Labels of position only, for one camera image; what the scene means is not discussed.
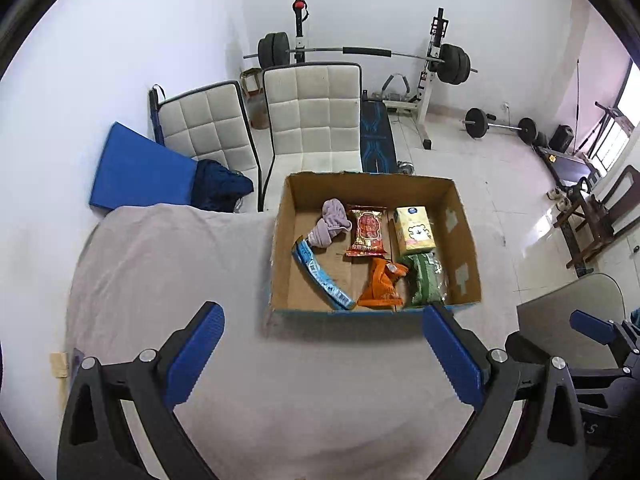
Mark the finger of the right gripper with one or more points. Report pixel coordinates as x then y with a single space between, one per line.
595 329

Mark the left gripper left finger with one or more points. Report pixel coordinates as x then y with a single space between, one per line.
159 380

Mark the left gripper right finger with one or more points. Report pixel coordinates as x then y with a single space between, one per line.
488 385

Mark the green snack bag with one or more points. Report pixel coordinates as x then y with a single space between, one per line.
426 278

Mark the orange snack bag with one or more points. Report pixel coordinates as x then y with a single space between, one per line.
380 292

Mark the yellow Vinda tissue pack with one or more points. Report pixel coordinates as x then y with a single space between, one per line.
413 230

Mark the blue white wrapper pack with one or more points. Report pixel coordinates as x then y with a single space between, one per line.
304 256

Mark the red floral snack pack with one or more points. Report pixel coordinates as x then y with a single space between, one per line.
367 240

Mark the lilac cloth towel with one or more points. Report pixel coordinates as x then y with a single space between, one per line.
332 223

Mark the grey upholstered chair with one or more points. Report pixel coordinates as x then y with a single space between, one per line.
545 321

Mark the dark wooden chair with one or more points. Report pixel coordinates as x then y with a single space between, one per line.
588 223

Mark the white table cloth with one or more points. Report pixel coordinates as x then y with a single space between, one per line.
283 396

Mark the dark blue garment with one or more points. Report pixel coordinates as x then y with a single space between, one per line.
217 188

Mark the cardboard box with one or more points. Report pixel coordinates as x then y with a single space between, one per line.
300 207

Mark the blue foam mat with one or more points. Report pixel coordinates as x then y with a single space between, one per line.
135 171

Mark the floor barbell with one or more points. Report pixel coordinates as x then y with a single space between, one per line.
477 123

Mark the black blue bench pad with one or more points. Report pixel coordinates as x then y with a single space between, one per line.
377 148

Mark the white quilted chair left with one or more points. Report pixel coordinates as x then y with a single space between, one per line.
208 123

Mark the white quilted chair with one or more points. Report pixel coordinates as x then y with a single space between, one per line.
314 112
208 123

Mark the white weight bench rack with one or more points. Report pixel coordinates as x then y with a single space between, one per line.
417 103

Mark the barbell on rack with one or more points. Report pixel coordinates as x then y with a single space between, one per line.
452 65

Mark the white quilted chair centre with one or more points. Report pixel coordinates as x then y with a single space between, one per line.
314 112

